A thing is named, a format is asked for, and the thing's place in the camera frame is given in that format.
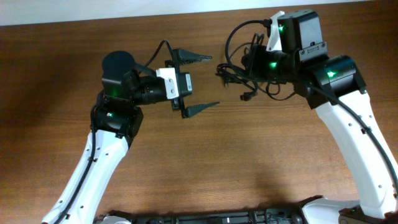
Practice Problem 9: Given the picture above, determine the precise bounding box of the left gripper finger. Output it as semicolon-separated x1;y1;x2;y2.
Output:
182;101;219;118
173;49;213;65

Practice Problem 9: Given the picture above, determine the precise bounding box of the black USB cable blue plug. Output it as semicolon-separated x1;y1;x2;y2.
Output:
215;63;280;101

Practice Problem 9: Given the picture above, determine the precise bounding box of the right camera cable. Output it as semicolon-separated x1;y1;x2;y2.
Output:
224;19;398;194

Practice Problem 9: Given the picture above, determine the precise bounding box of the camera cable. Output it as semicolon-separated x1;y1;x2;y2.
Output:
224;19;398;194
144;39;178;69

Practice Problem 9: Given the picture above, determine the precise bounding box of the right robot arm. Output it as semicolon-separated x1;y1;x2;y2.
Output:
242;9;397;223

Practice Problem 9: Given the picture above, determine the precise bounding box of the left camera cable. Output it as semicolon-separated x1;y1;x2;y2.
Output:
144;39;178;69

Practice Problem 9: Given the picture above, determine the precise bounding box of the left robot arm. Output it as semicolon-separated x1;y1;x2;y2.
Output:
42;49;212;223

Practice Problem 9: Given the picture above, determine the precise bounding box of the black cable small plug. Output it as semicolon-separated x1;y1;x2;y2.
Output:
225;33;295;101

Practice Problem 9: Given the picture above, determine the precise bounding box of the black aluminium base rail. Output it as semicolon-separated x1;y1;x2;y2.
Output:
93;203;308;224

